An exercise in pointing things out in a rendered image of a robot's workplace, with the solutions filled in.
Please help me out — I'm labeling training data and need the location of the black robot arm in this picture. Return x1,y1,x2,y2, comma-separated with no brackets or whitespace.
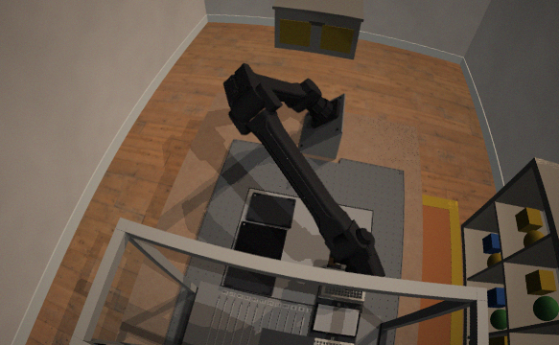
223,63,385,277

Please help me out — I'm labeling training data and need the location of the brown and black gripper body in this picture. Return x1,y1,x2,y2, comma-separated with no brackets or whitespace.
330,252,340,264

